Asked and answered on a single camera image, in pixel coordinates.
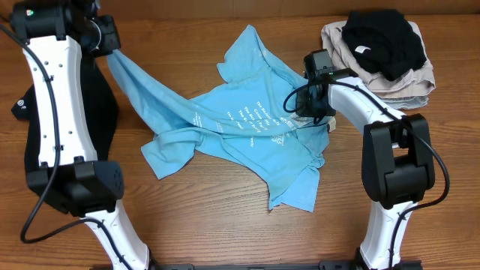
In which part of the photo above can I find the light blue t-shirt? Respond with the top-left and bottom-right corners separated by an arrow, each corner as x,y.
107,26 -> 329,212

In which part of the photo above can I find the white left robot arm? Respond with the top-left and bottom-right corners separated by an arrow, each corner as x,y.
4,1 -> 157,269

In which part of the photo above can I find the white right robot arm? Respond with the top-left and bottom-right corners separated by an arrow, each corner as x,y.
296,69 -> 435,269

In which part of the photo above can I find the black shirt on left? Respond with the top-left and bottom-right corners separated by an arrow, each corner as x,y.
11,56 -> 119,176

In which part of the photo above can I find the grey denim folded garment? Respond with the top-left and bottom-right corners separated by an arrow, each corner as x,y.
382,96 -> 429,110

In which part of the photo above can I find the black folded garment on pile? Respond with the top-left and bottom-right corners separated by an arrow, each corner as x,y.
342,9 -> 427,81

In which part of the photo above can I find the beige folded garment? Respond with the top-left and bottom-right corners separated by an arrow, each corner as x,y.
321,20 -> 436,99

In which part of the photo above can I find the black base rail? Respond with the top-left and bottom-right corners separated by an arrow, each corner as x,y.
151,260 -> 356,270

